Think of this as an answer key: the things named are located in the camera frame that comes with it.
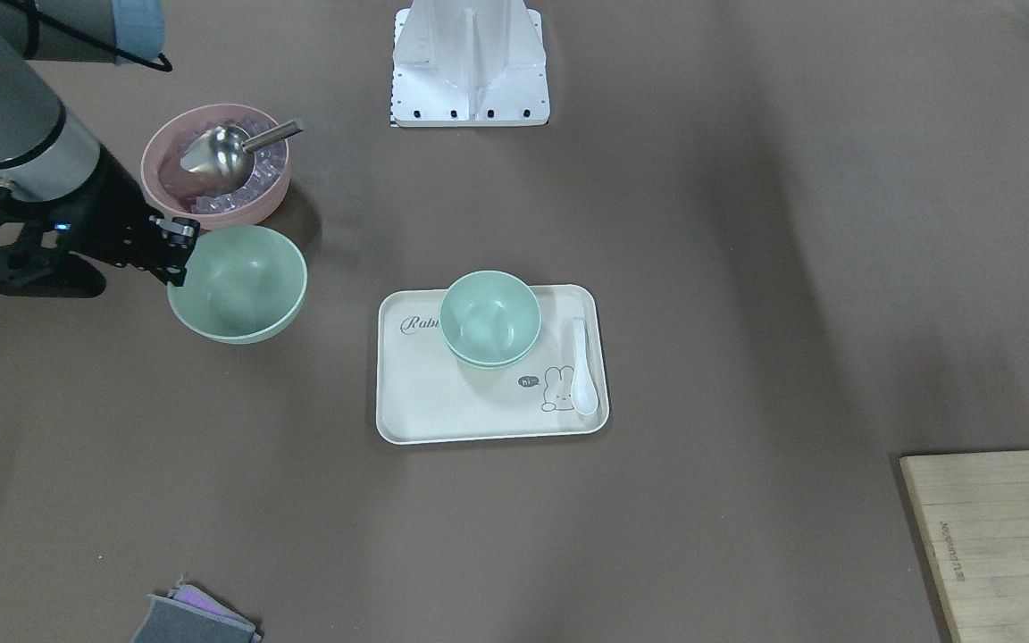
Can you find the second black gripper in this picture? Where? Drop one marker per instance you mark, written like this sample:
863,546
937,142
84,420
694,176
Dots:
110,212

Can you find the green bowl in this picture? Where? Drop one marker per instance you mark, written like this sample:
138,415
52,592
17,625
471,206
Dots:
244,284
487,356
490,307

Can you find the second grey blue robot arm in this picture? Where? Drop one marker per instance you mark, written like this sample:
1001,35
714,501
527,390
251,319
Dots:
44,147

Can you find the pink bowl with ice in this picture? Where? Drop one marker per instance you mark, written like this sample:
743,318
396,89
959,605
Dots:
260,196

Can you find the metal ice scoop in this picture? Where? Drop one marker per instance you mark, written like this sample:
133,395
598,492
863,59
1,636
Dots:
227,152

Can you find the cream rabbit tray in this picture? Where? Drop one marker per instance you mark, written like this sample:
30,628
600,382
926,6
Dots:
425,394

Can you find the green bowl on tray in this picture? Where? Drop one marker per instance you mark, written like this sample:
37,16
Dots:
487,356

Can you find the grey and purple cloths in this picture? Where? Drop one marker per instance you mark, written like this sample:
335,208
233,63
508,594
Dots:
188,613

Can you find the white ceramic spoon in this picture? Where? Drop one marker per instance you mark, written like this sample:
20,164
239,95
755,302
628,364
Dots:
584,394

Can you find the wooden cutting board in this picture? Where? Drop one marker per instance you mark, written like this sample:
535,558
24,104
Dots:
972,513

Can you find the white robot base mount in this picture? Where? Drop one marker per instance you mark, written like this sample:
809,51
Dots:
468,64

